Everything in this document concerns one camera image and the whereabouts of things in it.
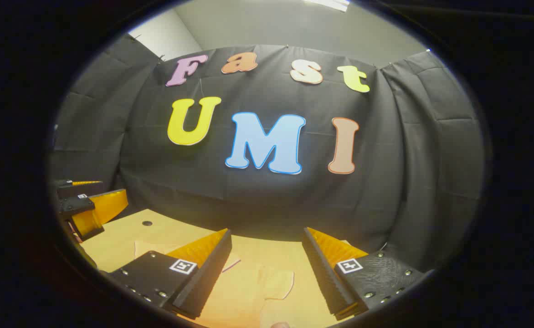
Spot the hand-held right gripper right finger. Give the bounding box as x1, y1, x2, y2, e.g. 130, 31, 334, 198
302, 227, 427, 322

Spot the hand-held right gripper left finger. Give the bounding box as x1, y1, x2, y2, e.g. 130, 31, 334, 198
108, 228, 233, 320

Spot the orange T-shirt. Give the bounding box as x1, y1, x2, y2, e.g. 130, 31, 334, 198
134, 240, 296, 328

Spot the black backdrop cloth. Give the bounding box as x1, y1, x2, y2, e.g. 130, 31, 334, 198
48, 34, 485, 274

